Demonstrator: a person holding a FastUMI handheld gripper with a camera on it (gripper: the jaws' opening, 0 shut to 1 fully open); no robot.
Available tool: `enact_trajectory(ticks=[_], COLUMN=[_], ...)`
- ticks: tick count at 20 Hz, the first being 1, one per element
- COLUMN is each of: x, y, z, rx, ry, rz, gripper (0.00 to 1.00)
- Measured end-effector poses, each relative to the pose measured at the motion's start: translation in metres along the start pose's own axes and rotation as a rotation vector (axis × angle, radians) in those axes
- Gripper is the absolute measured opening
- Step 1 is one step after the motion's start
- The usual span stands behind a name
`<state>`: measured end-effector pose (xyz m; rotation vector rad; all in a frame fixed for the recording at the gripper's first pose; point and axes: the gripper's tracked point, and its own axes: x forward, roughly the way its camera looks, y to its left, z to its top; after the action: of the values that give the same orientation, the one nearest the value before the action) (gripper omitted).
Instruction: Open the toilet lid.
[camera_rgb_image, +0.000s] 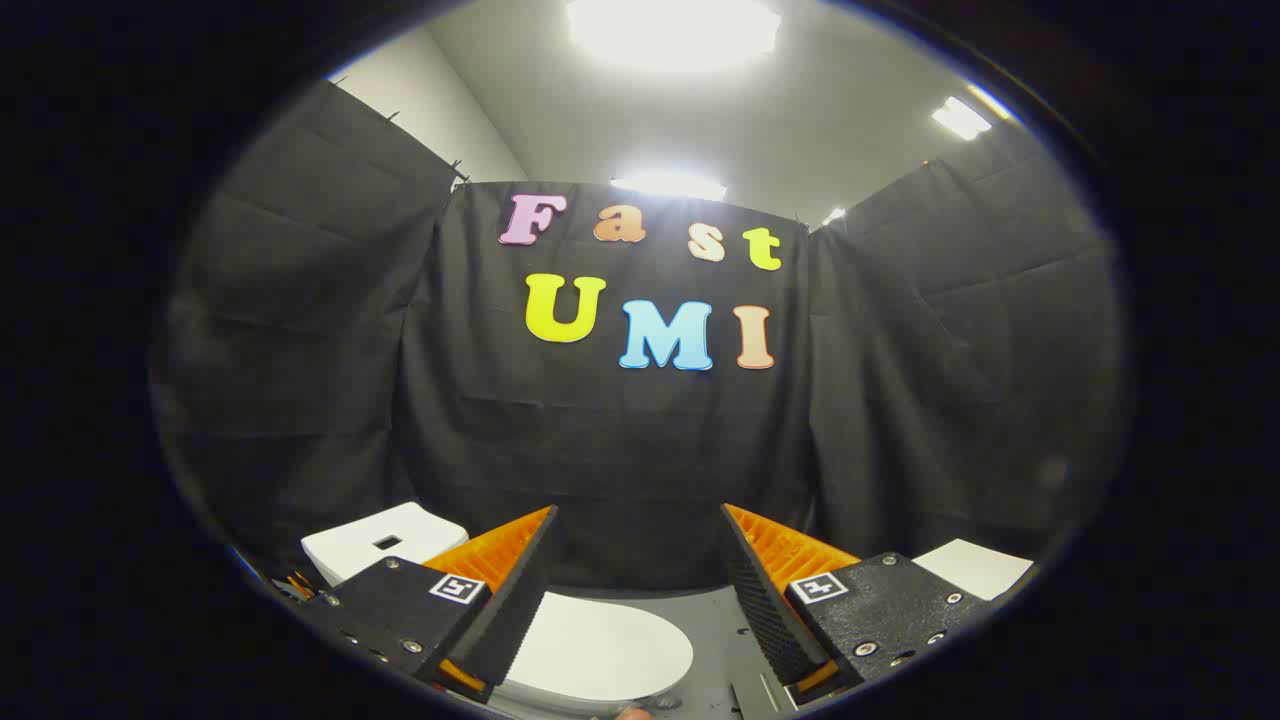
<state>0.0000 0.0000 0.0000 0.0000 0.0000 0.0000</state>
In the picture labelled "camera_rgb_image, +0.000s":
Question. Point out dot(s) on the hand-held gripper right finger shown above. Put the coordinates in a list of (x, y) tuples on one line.
[(765, 610)]

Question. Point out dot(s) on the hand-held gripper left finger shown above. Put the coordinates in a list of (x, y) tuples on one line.
[(515, 600)]

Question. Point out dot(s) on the white toilet lid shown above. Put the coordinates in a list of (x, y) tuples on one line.
[(600, 645)]

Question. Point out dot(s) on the white toilet tank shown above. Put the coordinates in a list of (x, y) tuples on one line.
[(400, 530)]

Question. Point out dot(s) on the black backdrop cloth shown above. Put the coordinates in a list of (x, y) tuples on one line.
[(600, 450)]

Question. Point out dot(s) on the white flat board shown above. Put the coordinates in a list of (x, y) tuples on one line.
[(975, 568)]

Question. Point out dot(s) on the small ceiling light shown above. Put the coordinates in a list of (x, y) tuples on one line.
[(834, 215)]

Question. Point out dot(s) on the long ceiling light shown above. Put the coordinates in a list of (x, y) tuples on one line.
[(668, 186)]

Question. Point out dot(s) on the rectangular ceiling light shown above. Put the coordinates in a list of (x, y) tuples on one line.
[(960, 118)]

